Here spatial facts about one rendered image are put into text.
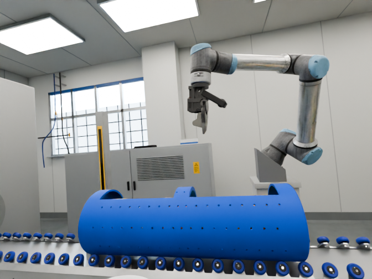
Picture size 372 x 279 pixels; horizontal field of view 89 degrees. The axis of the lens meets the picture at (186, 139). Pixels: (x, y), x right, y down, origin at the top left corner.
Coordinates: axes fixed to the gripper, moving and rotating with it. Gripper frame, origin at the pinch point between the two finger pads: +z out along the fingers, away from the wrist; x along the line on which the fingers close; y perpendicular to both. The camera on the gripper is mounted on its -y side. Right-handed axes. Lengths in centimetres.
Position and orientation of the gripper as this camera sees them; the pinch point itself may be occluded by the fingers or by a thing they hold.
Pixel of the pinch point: (205, 131)
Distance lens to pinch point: 82.3
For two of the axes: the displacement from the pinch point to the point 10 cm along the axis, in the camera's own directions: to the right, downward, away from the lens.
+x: -2.6, 0.1, -9.6
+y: -9.6, 0.0, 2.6
